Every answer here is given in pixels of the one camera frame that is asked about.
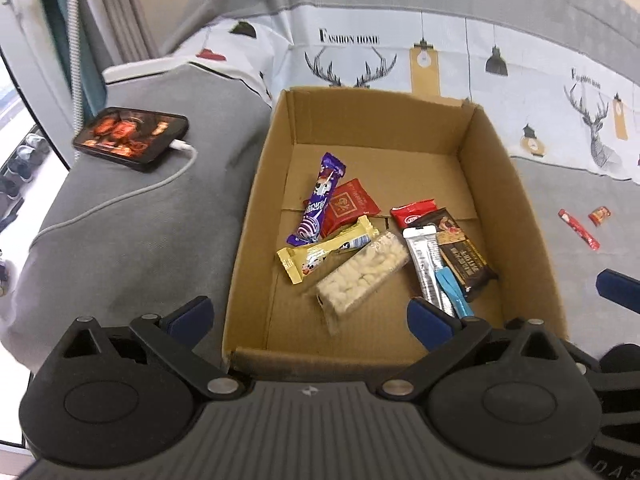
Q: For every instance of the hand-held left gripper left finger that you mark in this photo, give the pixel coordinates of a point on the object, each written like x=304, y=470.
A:
x=190, y=316

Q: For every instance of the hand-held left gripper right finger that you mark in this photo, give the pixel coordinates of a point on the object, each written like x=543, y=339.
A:
x=430, y=322

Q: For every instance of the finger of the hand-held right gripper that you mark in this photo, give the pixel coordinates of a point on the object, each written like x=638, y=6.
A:
x=620, y=287

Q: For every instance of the blue stick packet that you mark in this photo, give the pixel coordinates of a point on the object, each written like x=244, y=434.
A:
x=452, y=292

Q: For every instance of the silver stick packet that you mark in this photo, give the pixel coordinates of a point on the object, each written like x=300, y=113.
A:
x=425, y=265

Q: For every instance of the black chocolate packet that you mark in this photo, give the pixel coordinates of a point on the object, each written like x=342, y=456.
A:
x=462, y=260

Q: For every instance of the clear puffed rice bar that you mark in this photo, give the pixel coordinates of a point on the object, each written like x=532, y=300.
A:
x=355, y=275

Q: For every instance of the red spicy snack packet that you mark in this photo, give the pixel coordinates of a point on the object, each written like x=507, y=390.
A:
x=410, y=215

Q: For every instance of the yellow snack packet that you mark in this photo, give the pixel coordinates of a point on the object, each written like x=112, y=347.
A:
x=320, y=255

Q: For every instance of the red square snack packet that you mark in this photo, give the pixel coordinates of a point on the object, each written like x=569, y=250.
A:
x=352, y=202

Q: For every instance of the purple candy packet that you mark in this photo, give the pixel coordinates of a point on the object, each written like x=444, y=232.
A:
x=320, y=200

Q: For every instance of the brown cardboard box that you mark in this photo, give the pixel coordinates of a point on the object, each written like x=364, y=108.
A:
x=380, y=130

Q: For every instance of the red stick packet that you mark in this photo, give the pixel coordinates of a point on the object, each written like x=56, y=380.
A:
x=577, y=229

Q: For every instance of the small red candy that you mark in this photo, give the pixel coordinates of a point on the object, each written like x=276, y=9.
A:
x=600, y=216

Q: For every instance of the grey bedsheet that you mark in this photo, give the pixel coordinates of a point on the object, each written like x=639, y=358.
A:
x=140, y=220

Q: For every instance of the black smartphone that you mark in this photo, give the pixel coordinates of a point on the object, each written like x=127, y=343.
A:
x=127, y=132

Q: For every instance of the dark shoe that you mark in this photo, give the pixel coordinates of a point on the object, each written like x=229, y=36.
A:
x=36, y=143
x=21, y=165
x=10, y=187

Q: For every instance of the deer print bedsheet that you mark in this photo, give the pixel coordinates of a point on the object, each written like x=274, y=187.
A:
x=525, y=80

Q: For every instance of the white pillow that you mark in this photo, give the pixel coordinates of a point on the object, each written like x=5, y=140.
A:
x=140, y=67

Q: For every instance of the patterned grey fabric strip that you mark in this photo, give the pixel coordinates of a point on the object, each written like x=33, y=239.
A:
x=75, y=60

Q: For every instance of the teal curtain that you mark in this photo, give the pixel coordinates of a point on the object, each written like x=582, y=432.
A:
x=60, y=35

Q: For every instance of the grey curtain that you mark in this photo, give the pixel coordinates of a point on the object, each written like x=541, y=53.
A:
x=115, y=10

